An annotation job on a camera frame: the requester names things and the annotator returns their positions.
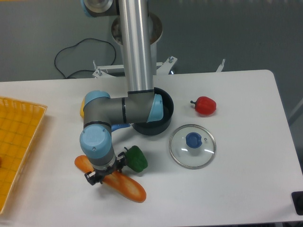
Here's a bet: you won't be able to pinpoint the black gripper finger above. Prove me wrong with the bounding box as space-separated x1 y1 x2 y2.
84 171 103 185
117 152 127 173

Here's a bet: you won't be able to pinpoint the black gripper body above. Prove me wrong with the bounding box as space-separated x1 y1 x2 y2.
92 155 117 176

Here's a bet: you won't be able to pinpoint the long orange bread loaf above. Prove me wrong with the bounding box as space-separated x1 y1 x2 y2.
74 155 146 203

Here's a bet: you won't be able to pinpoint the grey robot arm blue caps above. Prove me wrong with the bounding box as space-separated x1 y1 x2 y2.
80 0 164 185

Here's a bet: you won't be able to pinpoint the green bell pepper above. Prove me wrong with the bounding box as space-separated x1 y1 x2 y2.
125 145 148 173

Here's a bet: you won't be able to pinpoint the yellow bell pepper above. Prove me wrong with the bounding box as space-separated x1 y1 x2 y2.
80 99 85 119

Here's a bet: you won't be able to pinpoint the glass lid blue knob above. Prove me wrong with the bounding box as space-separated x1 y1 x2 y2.
169 124 216 170

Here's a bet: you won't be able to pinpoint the yellow plastic basket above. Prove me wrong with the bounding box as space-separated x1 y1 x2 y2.
0 96 47 213

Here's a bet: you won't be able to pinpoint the red bell pepper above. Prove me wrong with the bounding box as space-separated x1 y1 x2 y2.
190 96 217 116

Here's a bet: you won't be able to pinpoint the black device table corner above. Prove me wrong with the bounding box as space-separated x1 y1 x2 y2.
291 191 303 216

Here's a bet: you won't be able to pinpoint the dark pot blue handle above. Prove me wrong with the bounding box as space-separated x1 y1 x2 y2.
111 87 174 136

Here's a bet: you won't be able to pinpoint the black cable on floor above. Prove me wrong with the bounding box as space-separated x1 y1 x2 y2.
54 38 116 79

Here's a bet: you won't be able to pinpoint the white metal mounting frame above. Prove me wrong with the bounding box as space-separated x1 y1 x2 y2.
92 56 226 78

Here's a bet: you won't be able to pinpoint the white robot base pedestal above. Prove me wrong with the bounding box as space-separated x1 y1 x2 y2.
111 12 163 75

